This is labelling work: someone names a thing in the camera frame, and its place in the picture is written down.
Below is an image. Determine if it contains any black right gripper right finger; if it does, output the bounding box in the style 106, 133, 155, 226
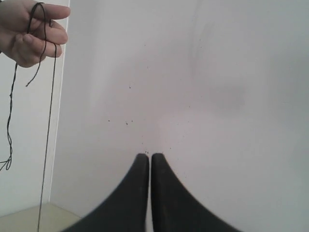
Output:
151, 153, 238, 232

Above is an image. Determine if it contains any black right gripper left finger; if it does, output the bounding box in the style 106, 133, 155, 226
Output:
64, 154, 149, 232

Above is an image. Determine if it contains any black string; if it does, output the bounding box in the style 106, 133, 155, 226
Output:
0, 2, 57, 232

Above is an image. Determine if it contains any person's bare hand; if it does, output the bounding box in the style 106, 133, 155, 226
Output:
0, 0, 70, 68

